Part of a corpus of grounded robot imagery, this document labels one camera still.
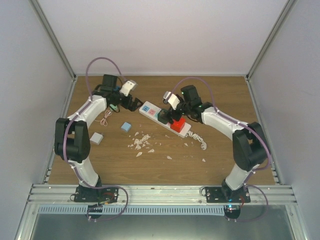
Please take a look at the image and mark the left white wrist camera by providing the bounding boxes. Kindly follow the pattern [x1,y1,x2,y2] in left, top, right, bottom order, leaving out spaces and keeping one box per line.
[119,80,138,97]

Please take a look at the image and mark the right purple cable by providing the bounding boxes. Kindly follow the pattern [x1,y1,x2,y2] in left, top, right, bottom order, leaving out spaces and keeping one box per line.
[172,76,273,223]

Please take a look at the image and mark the pink charging cable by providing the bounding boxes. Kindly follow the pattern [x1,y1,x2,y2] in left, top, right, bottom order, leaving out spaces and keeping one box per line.
[99,109,113,127]

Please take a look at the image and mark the purple cable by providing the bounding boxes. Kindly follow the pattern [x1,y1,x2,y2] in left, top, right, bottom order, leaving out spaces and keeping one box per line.
[62,57,130,222]
[172,76,273,223]

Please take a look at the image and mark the light blue plug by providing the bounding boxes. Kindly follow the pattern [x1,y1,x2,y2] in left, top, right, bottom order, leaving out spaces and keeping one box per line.
[121,122,132,132]

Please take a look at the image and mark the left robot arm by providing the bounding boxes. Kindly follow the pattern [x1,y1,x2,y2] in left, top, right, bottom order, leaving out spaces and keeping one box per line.
[54,74,143,202]

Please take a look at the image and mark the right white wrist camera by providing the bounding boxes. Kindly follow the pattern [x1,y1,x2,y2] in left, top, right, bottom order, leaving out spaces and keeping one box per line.
[163,91,181,110]

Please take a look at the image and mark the aluminium front rail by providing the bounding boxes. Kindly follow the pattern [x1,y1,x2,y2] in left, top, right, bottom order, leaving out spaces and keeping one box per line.
[27,184,297,206]

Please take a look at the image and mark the white grey plug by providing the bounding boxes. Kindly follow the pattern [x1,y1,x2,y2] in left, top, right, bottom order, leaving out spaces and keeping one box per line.
[90,132,104,145]

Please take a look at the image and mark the grey slotted cable duct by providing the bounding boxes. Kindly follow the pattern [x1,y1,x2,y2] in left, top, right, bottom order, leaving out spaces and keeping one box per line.
[38,204,225,216]

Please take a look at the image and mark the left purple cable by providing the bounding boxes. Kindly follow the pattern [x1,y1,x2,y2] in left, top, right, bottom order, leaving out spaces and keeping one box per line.
[62,57,130,222]

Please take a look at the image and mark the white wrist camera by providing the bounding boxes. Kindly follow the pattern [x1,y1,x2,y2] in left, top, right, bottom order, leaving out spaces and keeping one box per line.
[163,91,181,110]
[119,80,138,97]

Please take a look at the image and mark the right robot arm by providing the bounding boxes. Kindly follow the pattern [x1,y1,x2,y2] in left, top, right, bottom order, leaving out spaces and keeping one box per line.
[161,85,271,203]

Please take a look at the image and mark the mint green charger plug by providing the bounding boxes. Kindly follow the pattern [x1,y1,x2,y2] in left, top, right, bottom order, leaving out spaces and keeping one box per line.
[109,104,120,112]

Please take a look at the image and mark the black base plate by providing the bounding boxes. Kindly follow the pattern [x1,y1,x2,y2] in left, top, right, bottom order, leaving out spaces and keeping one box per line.
[199,186,251,204]
[70,185,119,204]

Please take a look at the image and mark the red cube socket adapter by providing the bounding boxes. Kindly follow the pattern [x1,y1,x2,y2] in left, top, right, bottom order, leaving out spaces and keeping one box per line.
[170,117,186,133]

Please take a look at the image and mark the right aluminium corner post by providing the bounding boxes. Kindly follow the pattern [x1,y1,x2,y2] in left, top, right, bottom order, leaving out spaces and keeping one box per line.
[245,0,297,82]

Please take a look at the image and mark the left aluminium corner post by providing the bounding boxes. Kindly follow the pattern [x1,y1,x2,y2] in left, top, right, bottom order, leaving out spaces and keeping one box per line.
[29,0,77,81]

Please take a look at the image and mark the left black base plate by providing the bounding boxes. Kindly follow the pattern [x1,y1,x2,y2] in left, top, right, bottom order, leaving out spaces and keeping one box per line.
[70,185,119,204]

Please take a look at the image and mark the white power strip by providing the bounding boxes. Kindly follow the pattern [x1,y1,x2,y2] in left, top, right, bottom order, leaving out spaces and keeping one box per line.
[139,101,191,138]

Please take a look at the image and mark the dark green cube adapter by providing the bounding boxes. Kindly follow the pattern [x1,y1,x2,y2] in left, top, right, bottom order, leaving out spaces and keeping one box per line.
[157,108,173,125]

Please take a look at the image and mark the aluminium corner post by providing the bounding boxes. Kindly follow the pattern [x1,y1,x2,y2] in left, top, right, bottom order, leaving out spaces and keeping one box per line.
[245,0,297,82]
[29,0,77,81]

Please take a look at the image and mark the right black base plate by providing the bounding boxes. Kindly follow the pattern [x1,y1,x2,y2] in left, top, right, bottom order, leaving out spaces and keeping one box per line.
[199,186,251,204]

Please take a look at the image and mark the white coiled power cord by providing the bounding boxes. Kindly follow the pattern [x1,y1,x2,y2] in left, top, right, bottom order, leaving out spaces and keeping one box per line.
[186,131,208,152]

